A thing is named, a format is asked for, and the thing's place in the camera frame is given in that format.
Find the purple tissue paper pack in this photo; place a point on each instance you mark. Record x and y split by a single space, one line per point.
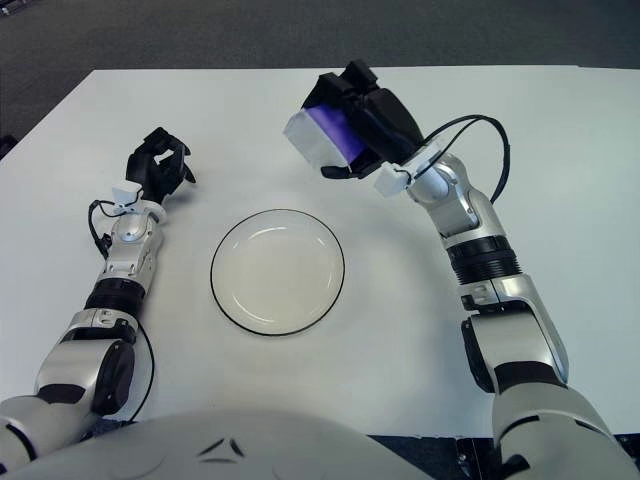
310 135

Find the white plate with black rim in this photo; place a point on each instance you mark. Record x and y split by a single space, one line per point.
277 270

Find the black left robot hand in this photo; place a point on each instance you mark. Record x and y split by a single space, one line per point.
155 175

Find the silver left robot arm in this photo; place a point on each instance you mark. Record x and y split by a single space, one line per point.
125 250

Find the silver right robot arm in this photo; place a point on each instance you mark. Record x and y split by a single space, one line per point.
470 210

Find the white right wrist connector box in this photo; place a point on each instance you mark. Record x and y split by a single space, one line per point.
390 181

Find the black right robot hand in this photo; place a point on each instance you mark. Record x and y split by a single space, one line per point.
390 120

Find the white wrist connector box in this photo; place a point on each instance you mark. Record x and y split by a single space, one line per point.
125 195
390 181

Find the silver robot torso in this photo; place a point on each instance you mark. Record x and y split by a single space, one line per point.
225 450

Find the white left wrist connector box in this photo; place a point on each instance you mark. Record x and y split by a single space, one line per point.
125 195

